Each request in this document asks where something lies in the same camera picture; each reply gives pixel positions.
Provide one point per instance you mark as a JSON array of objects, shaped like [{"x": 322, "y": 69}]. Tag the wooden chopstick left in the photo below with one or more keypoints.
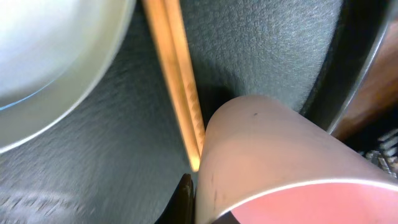
[{"x": 162, "y": 35}]

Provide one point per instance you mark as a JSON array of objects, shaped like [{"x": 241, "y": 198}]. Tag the round black serving tray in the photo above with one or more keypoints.
[{"x": 100, "y": 143}]

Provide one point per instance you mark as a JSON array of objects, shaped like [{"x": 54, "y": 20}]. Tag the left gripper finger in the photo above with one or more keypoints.
[{"x": 179, "y": 209}]

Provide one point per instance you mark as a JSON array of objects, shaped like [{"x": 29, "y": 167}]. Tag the wooden chopstick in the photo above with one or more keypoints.
[
  {"x": 162, "y": 35},
  {"x": 177, "y": 28}
]

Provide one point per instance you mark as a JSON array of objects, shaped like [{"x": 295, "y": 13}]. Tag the grey round plate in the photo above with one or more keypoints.
[{"x": 53, "y": 53}]

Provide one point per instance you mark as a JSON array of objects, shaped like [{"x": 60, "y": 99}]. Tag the pink plastic cup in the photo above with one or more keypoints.
[{"x": 264, "y": 163}]

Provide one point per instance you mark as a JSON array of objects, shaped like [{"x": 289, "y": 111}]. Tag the wooden chopstick right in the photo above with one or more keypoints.
[{"x": 177, "y": 28}]

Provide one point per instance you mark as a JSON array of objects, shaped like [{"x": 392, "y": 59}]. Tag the grey dishwasher rack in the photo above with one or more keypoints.
[{"x": 384, "y": 153}]

